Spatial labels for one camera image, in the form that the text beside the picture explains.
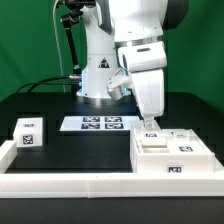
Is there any grey thin cable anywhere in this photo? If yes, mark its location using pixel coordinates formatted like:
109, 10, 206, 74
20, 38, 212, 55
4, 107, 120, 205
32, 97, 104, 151
52, 0, 67, 94

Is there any white cabinet top block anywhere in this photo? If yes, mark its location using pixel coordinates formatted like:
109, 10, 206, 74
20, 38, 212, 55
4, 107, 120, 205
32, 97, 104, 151
13, 117, 43, 147

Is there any black cable bundle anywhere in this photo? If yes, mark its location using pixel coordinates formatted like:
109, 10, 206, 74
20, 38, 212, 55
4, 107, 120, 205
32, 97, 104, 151
16, 76, 82, 94

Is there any white marker base sheet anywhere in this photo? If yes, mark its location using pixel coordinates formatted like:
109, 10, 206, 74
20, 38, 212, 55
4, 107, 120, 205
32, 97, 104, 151
60, 116, 139, 132

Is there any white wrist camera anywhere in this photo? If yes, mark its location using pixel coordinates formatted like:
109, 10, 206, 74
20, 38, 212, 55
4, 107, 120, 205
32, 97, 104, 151
107, 74, 133, 100

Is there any white cabinet door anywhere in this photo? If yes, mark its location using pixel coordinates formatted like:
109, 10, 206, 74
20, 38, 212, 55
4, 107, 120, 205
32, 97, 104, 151
163, 129, 205, 154
131, 121, 167, 147

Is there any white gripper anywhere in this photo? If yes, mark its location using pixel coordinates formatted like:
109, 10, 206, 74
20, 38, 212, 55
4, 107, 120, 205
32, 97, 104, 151
131, 69, 164, 128

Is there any white U-shaped frame fence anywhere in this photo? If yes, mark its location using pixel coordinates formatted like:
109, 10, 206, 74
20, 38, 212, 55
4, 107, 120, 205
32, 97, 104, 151
0, 140, 224, 198

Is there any white cabinet body box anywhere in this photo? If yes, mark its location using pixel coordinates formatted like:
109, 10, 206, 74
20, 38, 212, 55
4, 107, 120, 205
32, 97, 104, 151
130, 130, 215, 173

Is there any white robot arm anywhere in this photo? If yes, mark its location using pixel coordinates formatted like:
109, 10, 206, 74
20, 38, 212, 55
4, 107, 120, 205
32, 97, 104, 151
81, 0, 189, 126

